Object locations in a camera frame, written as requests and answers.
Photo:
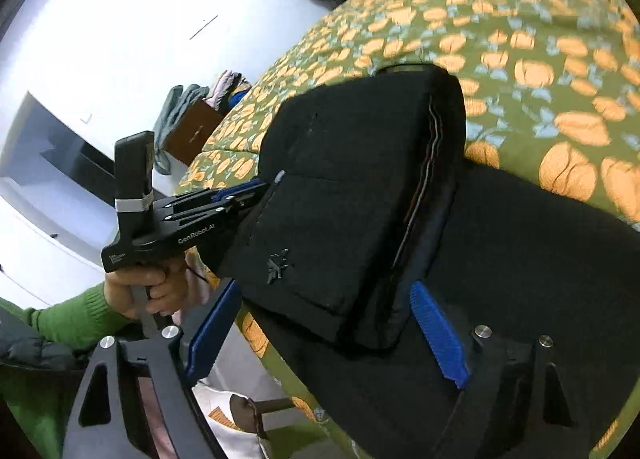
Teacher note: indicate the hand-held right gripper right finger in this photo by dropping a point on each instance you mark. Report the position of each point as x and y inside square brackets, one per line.
[440, 339]

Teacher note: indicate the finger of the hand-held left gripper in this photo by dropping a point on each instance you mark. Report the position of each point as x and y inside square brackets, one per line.
[240, 189]
[215, 214]

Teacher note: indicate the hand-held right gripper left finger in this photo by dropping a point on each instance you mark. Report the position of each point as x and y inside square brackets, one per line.
[210, 334]

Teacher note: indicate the black pants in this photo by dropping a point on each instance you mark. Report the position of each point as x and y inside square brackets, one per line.
[350, 189]

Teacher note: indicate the person's left forearm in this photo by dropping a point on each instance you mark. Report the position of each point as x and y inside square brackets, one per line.
[75, 314]

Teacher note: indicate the person's left hand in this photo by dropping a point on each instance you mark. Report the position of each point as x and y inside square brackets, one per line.
[170, 284]

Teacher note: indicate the brown wooden drawer cabinet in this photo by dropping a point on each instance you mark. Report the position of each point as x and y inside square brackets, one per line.
[192, 131]

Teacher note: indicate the white cabinet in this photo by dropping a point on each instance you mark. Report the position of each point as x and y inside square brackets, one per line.
[50, 219]

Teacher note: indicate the stack of colourful clothes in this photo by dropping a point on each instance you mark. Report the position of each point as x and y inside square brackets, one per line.
[227, 84]

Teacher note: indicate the dark puffer jacket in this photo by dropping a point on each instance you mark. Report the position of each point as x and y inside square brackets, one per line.
[30, 344]

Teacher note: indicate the person's green sweater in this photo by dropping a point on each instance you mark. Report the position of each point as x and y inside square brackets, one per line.
[25, 414]

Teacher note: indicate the green floral blanket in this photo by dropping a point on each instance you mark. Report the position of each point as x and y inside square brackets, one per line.
[500, 14]

